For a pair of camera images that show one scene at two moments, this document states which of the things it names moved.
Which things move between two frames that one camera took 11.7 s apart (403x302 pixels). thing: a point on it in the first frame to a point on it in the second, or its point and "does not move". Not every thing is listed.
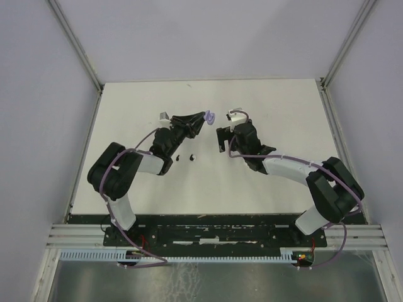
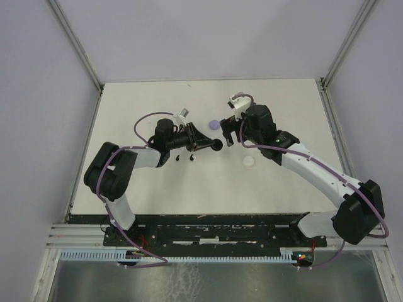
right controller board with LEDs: x=303 y=257 does not move
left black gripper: x=196 y=119 to x=192 y=133
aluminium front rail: x=360 y=236 does not move
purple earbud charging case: x=210 y=117 to x=214 y=124
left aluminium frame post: x=80 y=53 does not move
